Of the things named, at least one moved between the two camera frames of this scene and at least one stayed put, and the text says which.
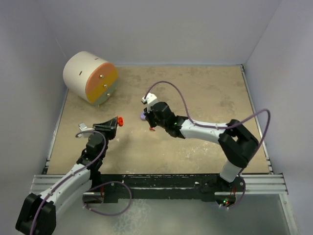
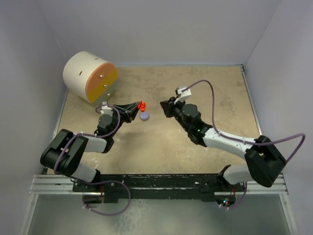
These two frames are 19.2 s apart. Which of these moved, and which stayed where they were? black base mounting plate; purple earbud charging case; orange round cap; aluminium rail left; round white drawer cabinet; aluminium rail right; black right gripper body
Moved: black right gripper body; orange round cap
Stayed: black base mounting plate; round white drawer cabinet; purple earbud charging case; aluminium rail left; aluminium rail right
